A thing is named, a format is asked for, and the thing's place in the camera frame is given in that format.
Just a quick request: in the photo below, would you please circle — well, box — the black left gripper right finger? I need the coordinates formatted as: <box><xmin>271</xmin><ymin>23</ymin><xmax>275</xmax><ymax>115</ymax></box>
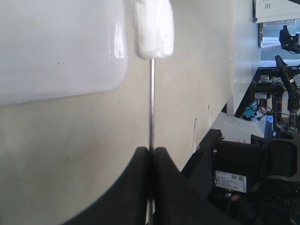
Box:
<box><xmin>153</xmin><ymin>147</ymin><xmax>239</xmax><ymax>225</ymax></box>

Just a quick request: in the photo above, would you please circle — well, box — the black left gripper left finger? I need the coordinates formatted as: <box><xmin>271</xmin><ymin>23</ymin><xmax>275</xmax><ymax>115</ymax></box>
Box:
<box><xmin>64</xmin><ymin>147</ymin><xmax>150</xmax><ymax>225</ymax></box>

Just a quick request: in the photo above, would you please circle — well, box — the thin metal skewer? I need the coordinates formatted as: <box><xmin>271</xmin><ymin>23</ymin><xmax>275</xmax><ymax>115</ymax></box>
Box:
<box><xmin>148</xmin><ymin>59</ymin><xmax>156</xmax><ymax>225</ymax></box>

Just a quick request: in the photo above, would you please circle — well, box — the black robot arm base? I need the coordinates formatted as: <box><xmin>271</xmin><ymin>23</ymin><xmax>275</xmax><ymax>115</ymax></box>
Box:
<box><xmin>182</xmin><ymin>129</ymin><xmax>300</xmax><ymax>225</ymax></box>

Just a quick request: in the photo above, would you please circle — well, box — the white rectangular plastic tray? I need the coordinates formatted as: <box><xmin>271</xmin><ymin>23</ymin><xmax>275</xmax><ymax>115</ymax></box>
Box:
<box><xmin>0</xmin><ymin>0</ymin><xmax>128</xmax><ymax>106</ymax></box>

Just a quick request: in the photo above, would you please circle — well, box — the white background cabinet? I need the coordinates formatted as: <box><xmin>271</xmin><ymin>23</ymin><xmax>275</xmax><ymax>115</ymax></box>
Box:
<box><xmin>254</xmin><ymin>0</ymin><xmax>300</xmax><ymax>23</ymax></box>

